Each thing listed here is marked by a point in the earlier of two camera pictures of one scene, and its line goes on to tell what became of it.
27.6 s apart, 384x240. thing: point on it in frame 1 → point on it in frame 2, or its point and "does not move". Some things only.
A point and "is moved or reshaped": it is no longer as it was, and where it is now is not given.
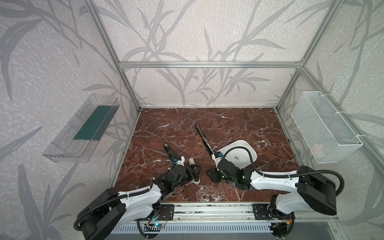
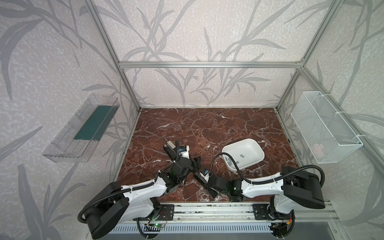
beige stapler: x=193 y=171 is moved or reshaped
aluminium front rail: x=213 y=213 does not move
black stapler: x=205 y=142 → x=201 y=179
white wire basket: x=327 y=136 does not move
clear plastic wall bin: x=81 y=132 does not move
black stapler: x=175 y=155 does not move
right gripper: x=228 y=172 → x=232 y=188
